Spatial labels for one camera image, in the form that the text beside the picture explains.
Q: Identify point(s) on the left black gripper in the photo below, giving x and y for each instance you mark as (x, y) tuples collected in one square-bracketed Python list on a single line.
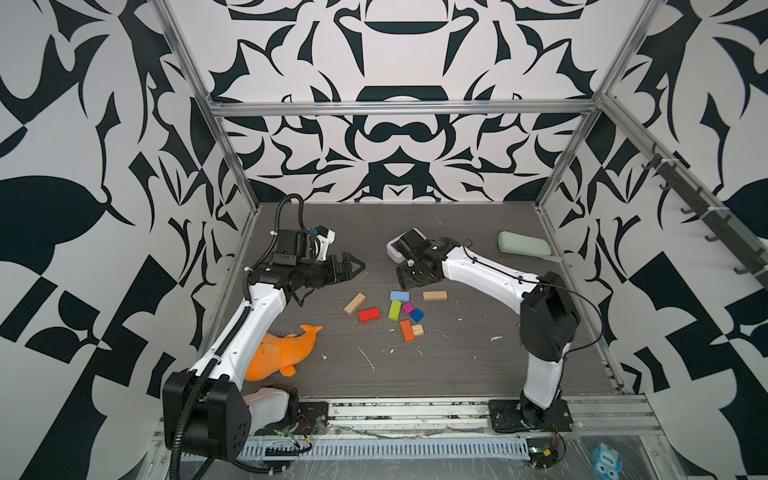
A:
[(347, 274)]

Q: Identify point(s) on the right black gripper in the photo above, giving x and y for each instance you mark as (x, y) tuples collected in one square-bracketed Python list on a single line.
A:
[(404, 279)]

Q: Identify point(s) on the light blue block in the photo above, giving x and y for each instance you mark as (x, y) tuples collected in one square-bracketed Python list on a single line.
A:
[(400, 296)]

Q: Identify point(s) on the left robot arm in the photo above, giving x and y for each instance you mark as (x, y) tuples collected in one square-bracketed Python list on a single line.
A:
[(204, 411)]

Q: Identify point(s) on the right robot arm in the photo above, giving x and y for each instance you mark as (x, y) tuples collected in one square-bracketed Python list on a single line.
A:
[(546, 310)]

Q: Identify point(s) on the red block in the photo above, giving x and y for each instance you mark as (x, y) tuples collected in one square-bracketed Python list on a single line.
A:
[(369, 314)]

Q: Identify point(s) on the blue cube block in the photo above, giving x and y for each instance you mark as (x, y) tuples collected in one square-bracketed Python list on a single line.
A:
[(417, 315)]

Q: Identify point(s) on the lime green block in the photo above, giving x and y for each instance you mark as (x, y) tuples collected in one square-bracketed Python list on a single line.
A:
[(394, 310)]

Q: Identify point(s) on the orange block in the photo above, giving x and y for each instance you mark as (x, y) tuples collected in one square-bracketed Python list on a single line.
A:
[(407, 330)]

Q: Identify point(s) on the white digital clock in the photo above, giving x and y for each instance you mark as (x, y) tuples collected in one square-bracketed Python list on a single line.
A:
[(405, 248)]

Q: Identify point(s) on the pale green case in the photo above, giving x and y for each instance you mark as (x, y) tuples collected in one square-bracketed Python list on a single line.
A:
[(517, 244)]

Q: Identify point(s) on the orange toy whale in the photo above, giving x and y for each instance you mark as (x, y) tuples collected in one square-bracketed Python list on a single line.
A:
[(282, 354)]

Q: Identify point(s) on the blue robot sticker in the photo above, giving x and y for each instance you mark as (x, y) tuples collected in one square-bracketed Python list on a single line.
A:
[(606, 463)]

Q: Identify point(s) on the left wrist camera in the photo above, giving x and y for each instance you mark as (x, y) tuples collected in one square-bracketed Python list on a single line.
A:
[(321, 239)]

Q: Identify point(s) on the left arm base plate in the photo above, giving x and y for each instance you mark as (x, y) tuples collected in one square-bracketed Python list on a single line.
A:
[(312, 417)]

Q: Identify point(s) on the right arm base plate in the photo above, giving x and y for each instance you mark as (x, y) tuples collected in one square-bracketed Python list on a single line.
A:
[(522, 415)]

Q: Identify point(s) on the white slotted cable duct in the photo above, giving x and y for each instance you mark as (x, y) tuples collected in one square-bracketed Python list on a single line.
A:
[(515, 449)]

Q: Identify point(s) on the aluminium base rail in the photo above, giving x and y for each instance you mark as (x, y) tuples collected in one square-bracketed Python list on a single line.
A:
[(441, 416)]

